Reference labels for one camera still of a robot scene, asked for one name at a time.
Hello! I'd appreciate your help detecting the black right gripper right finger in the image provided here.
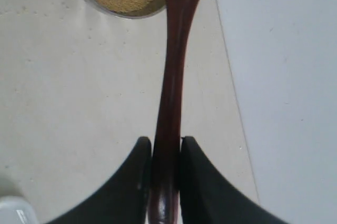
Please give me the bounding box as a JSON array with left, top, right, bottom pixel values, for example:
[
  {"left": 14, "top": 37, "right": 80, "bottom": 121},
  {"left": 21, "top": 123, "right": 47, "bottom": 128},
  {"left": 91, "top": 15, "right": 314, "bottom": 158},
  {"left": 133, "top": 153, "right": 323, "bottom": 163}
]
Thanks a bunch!
[{"left": 180, "top": 136, "right": 283, "bottom": 223}]

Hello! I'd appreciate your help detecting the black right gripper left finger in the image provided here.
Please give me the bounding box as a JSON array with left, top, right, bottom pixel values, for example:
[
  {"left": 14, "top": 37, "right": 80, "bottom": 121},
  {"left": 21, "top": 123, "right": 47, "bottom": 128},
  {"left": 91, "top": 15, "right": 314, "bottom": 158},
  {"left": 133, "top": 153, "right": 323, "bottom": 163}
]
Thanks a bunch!
[{"left": 50, "top": 137, "right": 152, "bottom": 223}]

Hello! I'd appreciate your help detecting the dark red wooden spoon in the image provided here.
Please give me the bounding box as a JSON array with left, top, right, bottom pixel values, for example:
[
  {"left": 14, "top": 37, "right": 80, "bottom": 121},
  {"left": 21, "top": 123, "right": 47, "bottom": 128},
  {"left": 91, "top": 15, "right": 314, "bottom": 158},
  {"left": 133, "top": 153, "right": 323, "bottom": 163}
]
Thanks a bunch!
[{"left": 147, "top": 0, "right": 199, "bottom": 223}]

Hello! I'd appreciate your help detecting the white rectangular tray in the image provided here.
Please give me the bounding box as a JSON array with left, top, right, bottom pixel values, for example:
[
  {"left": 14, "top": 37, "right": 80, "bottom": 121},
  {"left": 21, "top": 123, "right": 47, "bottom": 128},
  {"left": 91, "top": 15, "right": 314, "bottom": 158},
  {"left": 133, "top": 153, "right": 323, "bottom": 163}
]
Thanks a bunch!
[{"left": 1, "top": 196, "right": 39, "bottom": 224}]

